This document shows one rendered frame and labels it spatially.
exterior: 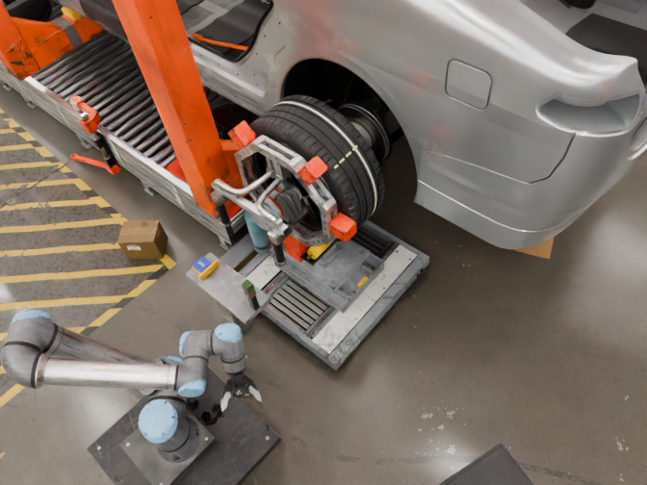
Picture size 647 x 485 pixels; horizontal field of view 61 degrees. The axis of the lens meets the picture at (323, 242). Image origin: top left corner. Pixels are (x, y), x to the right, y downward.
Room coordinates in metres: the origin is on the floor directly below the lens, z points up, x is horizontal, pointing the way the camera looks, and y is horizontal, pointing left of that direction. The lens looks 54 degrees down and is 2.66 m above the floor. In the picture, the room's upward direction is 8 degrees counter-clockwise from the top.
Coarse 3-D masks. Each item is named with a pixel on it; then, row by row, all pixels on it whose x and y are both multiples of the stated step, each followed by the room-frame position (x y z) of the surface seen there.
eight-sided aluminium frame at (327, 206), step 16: (256, 144) 1.66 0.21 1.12; (272, 144) 1.65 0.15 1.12; (240, 160) 1.77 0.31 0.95; (272, 160) 1.60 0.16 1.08; (288, 160) 1.55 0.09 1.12; (304, 160) 1.55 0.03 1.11; (256, 176) 1.81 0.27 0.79; (256, 192) 1.76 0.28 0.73; (320, 192) 1.48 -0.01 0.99; (320, 208) 1.42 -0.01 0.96; (336, 208) 1.44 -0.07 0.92; (304, 240) 1.52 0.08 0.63; (320, 240) 1.45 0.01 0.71
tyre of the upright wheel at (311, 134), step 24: (288, 96) 1.93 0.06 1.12; (264, 120) 1.77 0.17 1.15; (288, 120) 1.72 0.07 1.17; (312, 120) 1.70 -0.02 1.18; (336, 120) 1.70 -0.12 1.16; (288, 144) 1.65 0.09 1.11; (312, 144) 1.58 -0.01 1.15; (336, 144) 1.59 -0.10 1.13; (360, 144) 1.62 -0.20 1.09; (336, 168) 1.51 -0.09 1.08; (360, 168) 1.54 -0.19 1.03; (336, 192) 1.47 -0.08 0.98; (360, 192) 1.48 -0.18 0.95; (360, 216) 1.46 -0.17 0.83; (336, 240) 1.49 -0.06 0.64
